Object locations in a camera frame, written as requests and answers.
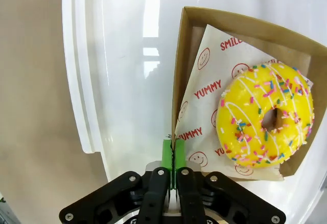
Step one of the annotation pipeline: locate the white display tray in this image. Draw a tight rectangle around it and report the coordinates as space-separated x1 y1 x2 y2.
62 0 327 224

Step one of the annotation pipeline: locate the printed paper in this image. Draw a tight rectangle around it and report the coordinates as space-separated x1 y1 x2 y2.
176 24 315 182

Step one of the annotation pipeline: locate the cardboard tray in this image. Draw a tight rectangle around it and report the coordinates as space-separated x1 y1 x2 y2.
170 6 327 178

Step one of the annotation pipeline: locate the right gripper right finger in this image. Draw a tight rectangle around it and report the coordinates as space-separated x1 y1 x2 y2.
174 138 287 224

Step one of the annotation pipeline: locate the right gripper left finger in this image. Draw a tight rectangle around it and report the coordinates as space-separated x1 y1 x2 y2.
59 138 176 224

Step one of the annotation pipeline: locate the yellow sprinkled donut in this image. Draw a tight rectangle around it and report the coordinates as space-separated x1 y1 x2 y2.
216 63 315 169

